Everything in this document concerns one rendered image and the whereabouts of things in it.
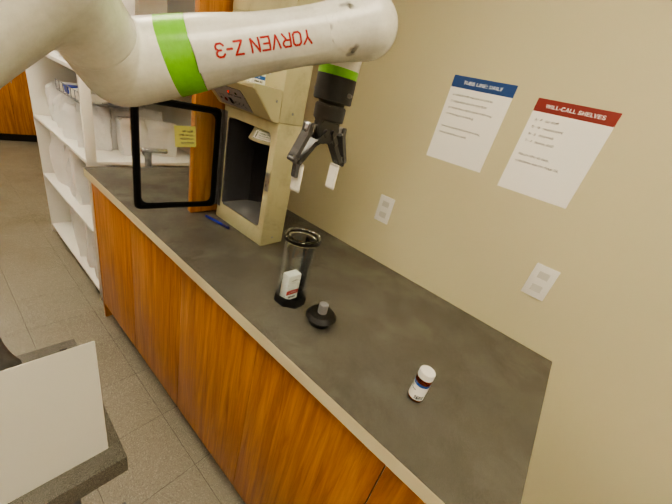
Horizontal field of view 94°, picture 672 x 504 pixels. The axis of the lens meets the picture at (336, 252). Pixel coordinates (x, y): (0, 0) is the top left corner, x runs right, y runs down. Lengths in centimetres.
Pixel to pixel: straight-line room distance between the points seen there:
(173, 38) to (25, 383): 50
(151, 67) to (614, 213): 116
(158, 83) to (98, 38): 10
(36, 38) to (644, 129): 123
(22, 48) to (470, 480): 94
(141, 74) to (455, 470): 90
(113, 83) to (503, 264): 116
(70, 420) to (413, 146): 122
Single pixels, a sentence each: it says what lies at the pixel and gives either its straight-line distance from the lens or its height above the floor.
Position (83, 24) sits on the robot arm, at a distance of 54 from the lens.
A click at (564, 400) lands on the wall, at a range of 141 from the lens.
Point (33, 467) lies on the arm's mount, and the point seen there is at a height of 99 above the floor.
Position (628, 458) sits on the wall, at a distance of 150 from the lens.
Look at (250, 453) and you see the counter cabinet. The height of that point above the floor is 39.
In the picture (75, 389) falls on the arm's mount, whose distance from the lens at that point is 58.
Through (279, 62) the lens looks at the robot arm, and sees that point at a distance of 64.
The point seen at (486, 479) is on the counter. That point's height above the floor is 94.
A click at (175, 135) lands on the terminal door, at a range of 134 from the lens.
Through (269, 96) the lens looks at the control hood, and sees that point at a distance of 111.
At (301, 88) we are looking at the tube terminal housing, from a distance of 119.
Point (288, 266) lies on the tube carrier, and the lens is 90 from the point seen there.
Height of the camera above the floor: 153
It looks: 26 degrees down
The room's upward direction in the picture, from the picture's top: 15 degrees clockwise
